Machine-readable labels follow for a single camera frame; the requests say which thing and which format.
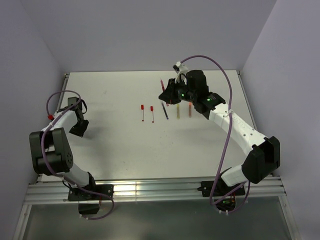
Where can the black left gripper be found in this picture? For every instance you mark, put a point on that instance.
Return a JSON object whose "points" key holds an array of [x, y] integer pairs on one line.
{"points": [[80, 132]]}

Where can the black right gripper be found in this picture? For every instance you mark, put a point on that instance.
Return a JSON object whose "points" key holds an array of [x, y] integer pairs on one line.
{"points": [[169, 94]]}

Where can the pink pen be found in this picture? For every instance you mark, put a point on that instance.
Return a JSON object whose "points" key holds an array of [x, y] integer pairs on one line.
{"points": [[163, 88]]}

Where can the yellow highlighter pen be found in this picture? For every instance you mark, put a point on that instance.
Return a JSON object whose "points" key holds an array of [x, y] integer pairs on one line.
{"points": [[178, 111]]}

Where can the purple pen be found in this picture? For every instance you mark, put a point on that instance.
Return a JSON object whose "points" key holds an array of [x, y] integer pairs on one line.
{"points": [[164, 110]]}

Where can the orange red pen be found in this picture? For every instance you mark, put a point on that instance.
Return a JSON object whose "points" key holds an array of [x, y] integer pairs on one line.
{"points": [[190, 109]]}

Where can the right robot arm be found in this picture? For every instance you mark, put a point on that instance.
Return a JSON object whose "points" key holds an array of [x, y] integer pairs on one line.
{"points": [[262, 152]]}

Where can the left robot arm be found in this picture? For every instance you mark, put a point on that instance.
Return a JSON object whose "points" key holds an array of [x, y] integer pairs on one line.
{"points": [[51, 152]]}

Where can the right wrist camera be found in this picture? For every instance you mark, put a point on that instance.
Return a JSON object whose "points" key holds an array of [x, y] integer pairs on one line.
{"points": [[180, 70]]}

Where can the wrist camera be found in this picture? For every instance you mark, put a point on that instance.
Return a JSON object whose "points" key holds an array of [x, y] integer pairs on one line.
{"points": [[180, 70], [51, 117]]}

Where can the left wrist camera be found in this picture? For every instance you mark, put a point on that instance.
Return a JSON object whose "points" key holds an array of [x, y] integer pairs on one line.
{"points": [[51, 117]]}

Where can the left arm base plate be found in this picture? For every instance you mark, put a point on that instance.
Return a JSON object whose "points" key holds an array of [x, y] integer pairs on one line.
{"points": [[101, 192]]}

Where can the aluminium rail frame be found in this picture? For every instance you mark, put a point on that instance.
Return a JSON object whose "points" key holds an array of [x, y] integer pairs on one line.
{"points": [[155, 169]]}

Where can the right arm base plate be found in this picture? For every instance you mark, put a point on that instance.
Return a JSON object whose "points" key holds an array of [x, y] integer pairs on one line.
{"points": [[220, 190]]}

